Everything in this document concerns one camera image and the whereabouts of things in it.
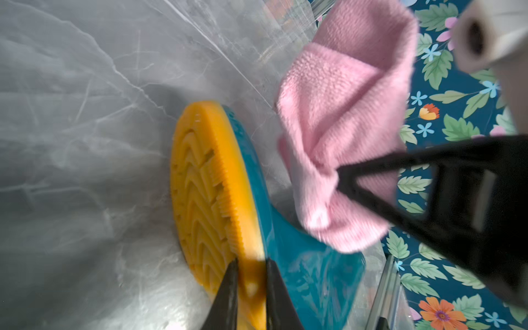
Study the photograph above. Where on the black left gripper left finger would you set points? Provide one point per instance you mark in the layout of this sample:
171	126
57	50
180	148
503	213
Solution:
224	311

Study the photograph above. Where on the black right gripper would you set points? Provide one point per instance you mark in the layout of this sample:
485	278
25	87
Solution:
477	210

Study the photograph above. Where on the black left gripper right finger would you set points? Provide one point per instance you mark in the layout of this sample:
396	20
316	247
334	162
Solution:
280	311

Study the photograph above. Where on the pink microfiber cloth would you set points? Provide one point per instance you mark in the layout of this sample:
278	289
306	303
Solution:
342	102

